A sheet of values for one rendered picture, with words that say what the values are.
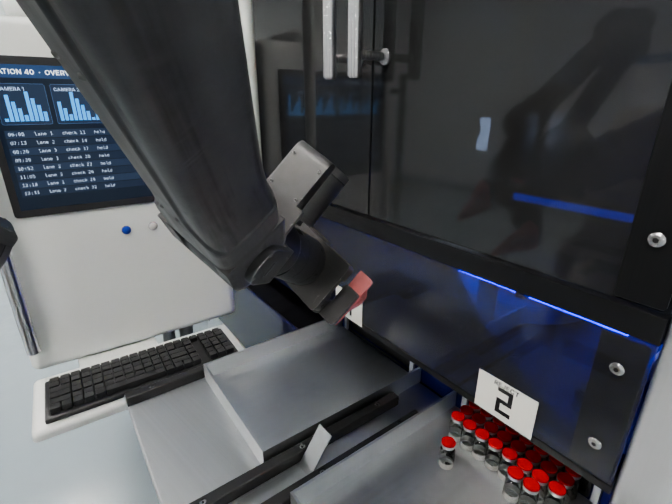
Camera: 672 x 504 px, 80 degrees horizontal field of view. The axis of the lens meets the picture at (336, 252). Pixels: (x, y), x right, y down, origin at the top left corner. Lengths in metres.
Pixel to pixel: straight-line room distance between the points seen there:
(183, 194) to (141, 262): 0.92
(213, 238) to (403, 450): 0.55
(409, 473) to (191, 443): 0.35
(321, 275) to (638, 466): 0.39
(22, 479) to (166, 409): 1.41
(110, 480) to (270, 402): 1.30
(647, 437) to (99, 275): 1.04
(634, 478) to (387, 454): 0.32
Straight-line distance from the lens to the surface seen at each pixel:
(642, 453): 0.56
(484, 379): 0.62
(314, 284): 0.44
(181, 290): 1.16
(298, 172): 0.35
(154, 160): 0.17
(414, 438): 0.73
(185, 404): 0.83
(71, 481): 2.09
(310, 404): 0.78
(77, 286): 1.11
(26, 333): 1.08
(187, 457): 0.73
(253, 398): 0.80
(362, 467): 0.68
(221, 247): 0.25
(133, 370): 1.07
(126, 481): 1.99
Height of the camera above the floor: 1.40
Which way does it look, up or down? 21 degrees down
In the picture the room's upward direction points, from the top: straight up
